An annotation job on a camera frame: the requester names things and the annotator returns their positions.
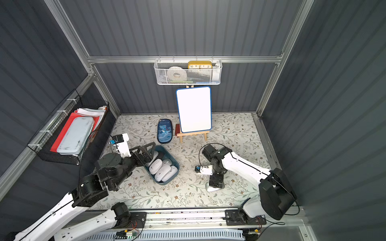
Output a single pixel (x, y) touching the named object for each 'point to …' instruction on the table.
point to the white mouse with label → (166, 161)
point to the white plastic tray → (75, 135)
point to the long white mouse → (171, 173)
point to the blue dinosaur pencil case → (165, 131)
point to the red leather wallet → (177, 129)
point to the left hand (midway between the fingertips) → (147, 146)
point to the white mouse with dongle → (162, 172)
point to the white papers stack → (100, 112)
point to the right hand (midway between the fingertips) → (218, 174)
